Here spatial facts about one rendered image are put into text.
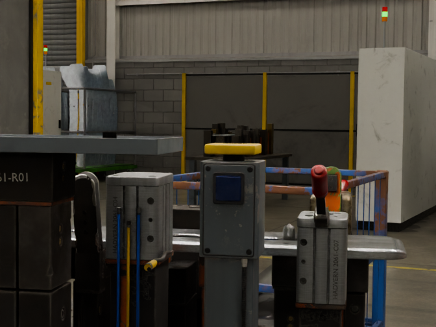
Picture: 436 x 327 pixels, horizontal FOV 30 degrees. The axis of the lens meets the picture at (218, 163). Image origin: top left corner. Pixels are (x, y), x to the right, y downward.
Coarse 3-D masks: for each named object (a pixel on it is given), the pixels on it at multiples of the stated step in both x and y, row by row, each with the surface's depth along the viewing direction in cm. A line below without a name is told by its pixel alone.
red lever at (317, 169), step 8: (312, 168) 97; (320, 168) 96; (312, 176) 97; (320, 176) 96; (312, 184) 99; (320, 184) 98; (312, 192) 101; (320, 192) 99; (320, 200) 103; (320, 208) 105; (320, 216) 106; (328, 216) 106; (320, 224) 107
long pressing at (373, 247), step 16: (176, 240) 125; (192, 240) 127; (272, 240) 128; (288, 240) 128; (352, 240) 129; (368, 240) 129; (384, 240) 130; (352, 256) 119; (368, 256) 118; (384, 256) 118; (400, 256) 119
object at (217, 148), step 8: (208, 144) 94; (216, 144) 94; (224, 144) 94; (232, 144) 94; (240, 144) 95; (248, 144) 95; (256, 144) 96; (208, 152) 94; (216, 152) 94; (224, 152) 94; (232, 152) 94; (240, 152) 93; (248, 152) 93; (256, 152) 94; (224, 160) 96; (232, 160) 95; (240, 160) 96
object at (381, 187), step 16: (176, 176) 358; (192, 176) 373; (368, 176) 366; (384, 176) 401; (176, 192) 362; (272, 192) 307; (288, 192) 305; (304, 192) 302; (384, 192) 404; (384, 208) 405; (384, 224) 405; (384, 272) 407; (384, 288) 408; (272, 304) 375; (384, 304) 409; (368, 320) 413; (384, 320) 410
